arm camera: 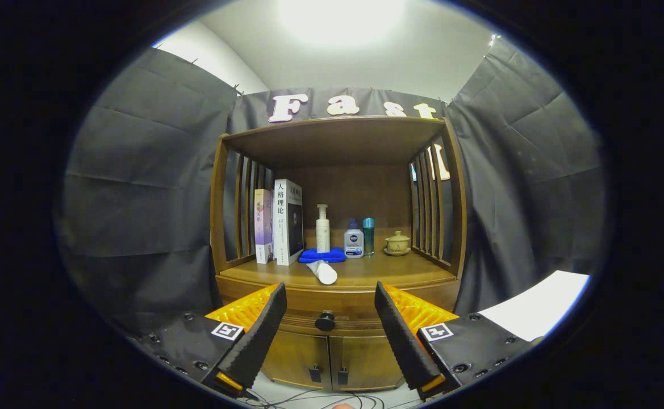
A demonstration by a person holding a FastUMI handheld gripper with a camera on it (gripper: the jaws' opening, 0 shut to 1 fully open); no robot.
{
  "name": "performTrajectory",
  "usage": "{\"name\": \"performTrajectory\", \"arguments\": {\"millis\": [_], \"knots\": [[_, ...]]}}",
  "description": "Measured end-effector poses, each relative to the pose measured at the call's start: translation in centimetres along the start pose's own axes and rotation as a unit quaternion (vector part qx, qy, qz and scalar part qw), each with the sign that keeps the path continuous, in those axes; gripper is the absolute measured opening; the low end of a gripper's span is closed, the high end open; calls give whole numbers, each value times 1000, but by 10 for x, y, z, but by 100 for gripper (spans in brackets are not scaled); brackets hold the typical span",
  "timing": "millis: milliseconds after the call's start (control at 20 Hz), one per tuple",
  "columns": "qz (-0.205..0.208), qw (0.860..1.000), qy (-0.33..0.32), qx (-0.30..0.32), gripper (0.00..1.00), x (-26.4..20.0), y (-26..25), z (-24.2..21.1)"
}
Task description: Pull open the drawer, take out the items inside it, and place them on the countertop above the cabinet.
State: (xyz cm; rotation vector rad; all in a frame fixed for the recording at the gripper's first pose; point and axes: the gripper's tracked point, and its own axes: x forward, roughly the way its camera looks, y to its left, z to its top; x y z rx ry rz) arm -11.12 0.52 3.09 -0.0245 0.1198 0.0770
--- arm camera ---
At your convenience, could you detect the black backdrop cloth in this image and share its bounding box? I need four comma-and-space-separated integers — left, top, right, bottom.
56, 37, 608, 336

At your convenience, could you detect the wooden cabinet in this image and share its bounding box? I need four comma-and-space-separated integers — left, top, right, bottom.
209, 116, 469, 393

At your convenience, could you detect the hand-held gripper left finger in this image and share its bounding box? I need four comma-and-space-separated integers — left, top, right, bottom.
137, 282, 288, 399

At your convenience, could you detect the white bottle with blue cap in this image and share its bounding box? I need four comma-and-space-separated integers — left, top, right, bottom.
344, 219, 365, 260

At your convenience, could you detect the purple book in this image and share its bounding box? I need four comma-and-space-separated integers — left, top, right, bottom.
254, 189, 275, 265

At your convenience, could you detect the wooden cabinet door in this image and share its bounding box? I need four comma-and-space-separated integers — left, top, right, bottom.
329, 335, 406, 393
261, 332, 332, 391

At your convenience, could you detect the beige lidded teacup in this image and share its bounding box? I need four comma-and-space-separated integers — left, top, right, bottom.
383, 231, 412, 257

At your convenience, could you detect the blue folded cloth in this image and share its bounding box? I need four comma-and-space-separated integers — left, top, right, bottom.
298, 247, 347, 264

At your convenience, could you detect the white squeeze tube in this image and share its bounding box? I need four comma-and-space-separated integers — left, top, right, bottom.
306, 260, 339, 286

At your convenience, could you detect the white book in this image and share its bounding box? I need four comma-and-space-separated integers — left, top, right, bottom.
273, 179, 304, 266

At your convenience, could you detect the white pump bottle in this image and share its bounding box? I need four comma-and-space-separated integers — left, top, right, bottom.
316, 204, 331, 254

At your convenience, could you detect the wooden countertop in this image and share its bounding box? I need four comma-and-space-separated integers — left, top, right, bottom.
216, 250, 462, 312

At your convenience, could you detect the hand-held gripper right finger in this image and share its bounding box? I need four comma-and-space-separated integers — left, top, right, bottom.
374, 281, 540, 401

